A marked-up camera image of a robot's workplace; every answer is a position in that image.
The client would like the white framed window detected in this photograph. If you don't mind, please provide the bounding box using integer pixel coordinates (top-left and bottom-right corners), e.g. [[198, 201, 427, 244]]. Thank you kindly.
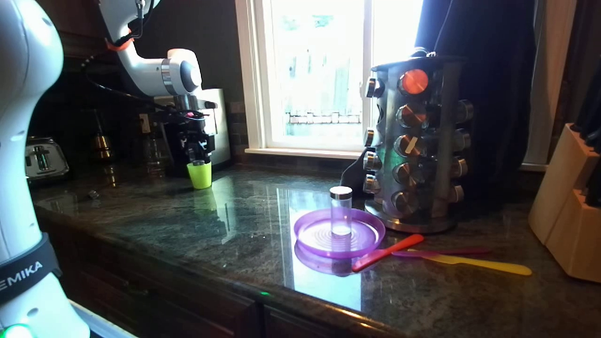
[[232, 0, 435, 162]]

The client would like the metal revolving spice rack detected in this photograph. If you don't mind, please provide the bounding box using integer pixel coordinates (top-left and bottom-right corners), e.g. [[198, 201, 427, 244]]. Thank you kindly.
[[360, 47, 476, 237]]

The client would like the black knife handle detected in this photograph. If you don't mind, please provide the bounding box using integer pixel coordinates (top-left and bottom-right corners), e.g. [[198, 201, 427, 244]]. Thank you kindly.
[[580, 149, 601, 211], [570, 79, 601, 156]]

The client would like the wooden knife block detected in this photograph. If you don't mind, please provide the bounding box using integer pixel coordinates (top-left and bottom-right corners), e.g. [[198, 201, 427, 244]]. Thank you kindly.
[[525, 122, 601, 286]]

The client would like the clear empty glass jar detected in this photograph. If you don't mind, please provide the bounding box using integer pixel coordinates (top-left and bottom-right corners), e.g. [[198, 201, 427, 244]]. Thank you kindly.
[[326, 184, 354, 239]]

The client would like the silver toaster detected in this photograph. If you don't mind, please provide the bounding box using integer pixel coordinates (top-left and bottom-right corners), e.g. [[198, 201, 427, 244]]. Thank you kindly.
[[22, 135, 72, 186]]

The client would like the orange strap on arm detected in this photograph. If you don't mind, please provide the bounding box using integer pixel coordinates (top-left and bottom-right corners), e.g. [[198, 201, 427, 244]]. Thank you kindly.
[[103, 34, 136, 55]]

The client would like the dark glass bottle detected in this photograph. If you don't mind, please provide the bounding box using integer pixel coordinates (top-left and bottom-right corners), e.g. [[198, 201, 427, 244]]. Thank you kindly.
[[91, 111, 114, 165]]

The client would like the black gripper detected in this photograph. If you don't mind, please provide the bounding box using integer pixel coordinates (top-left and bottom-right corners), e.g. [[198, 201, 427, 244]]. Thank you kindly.
[[166, 107, 219, 167]]

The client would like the green translucent plastic cup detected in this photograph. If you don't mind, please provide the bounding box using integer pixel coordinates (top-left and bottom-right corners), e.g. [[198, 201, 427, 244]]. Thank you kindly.
[[185, 160, 215, 192]]

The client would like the yellow plastic utensil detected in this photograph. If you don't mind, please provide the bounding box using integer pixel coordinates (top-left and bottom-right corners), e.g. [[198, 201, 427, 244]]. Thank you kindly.
[[429, 248, 534, 280]]

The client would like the purple plastic plate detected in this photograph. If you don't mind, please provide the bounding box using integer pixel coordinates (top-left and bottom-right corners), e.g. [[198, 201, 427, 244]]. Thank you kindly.
[[290, 207, 388, 261]]

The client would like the purple plastic utensil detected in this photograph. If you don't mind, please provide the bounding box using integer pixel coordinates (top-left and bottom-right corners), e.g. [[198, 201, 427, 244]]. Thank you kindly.
[[390, 246, 497, 263]]

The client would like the dark wooden counter cabinet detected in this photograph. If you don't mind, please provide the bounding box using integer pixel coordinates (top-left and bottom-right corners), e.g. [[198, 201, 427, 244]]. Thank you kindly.
[[41, 216, 405, 338]]

